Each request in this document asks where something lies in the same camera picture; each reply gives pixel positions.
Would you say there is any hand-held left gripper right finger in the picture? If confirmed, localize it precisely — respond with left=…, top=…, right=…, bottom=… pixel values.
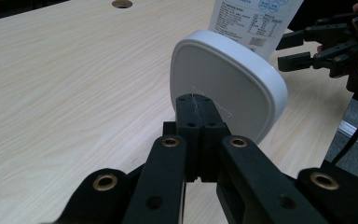
left=195, top=94, right=231, bottom=183

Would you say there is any clear pitcher with grey lid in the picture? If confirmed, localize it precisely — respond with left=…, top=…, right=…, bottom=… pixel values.
left=169, top=30, right=289, bottom=146

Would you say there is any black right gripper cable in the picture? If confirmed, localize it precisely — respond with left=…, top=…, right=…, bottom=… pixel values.
left=330, top=102, right=358, bottom=166

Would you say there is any white and blue refill pouch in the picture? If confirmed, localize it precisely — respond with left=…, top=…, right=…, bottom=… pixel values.
left=208, top=0, right=305, bottom=62

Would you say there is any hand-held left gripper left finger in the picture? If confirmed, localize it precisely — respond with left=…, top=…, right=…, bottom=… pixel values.
left=162, top=93, right=204, bottom=183

